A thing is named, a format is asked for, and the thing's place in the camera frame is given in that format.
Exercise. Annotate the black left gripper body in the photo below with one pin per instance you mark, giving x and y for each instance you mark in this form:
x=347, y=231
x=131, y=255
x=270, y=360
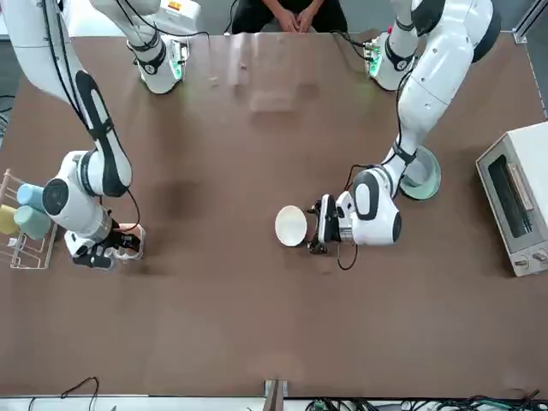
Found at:
x=334, y=224

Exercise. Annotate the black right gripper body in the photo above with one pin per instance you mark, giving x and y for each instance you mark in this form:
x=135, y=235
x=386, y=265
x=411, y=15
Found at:
x=126, y=242

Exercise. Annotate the white bowl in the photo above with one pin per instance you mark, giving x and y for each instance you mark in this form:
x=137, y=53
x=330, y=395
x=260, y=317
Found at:
x=291, y=226

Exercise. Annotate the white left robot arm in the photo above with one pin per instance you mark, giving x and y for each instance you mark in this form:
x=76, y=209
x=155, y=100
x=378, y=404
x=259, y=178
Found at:
x=432, y=81

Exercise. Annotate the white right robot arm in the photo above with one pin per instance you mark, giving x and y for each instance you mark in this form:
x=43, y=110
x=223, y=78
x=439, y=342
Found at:
x=107, y=162

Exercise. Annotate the clear plastic egg carton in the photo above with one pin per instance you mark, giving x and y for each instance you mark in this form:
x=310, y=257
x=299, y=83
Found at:
x=128, y=257

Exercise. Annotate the grey bowl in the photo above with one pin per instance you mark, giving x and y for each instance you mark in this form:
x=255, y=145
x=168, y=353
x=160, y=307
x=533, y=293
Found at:
x=421, y=169

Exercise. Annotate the green cup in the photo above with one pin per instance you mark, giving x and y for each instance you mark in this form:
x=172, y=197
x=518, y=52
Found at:
x=30, y=222

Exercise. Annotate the pale green plate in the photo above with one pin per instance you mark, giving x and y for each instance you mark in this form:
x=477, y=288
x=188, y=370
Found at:
x=430, y=190

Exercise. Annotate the blue cup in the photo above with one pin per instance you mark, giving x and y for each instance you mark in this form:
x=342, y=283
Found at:
x=31, y=197

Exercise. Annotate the yellow cup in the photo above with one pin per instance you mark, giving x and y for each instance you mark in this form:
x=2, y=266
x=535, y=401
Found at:
x=7, y=219

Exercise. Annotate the cream toaster oven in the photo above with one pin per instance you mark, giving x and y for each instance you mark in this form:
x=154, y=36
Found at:
x=526, y=180

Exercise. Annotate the person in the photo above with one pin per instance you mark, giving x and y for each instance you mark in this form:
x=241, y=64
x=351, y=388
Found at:
x=257, y=15

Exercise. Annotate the white box yellow label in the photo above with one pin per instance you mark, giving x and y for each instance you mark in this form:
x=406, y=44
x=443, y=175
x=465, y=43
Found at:
x=184, y=8

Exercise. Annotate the aluminium camera post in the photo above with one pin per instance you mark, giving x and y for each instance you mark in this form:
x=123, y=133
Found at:
x=276, y=396

